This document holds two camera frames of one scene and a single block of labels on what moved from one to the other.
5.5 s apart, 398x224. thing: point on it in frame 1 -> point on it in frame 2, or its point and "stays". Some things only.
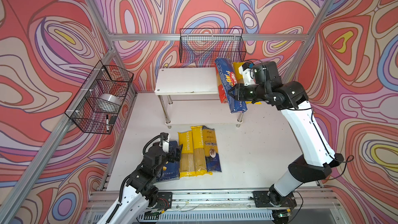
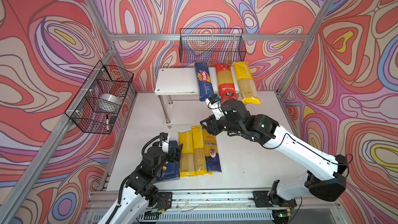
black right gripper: (237, 92) -> (212, 125)
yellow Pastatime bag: (199, 161) stays
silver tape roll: (111, 97) stays
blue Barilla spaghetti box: (227, 82) -> (205, 86)
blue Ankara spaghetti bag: (212, 156) stays
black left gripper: (177, 154) stays
